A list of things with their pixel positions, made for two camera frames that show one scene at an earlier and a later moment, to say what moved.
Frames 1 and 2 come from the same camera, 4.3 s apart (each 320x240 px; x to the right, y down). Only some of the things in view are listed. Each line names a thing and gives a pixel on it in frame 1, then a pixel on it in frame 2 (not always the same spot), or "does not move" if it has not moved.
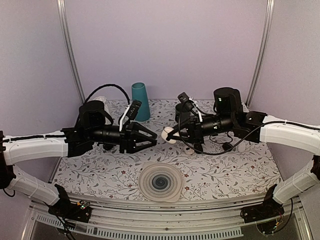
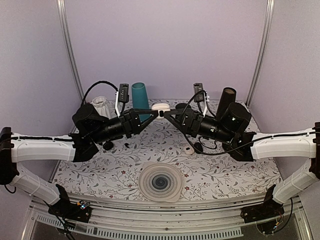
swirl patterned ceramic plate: [160, 182] does not move
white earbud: [189, 150] does not move
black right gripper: [195, 134] -> [196, 120]
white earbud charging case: [165, 131] -> [158, 107]
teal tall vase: [139, 93] does not move
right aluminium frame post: [267, 32] does not move
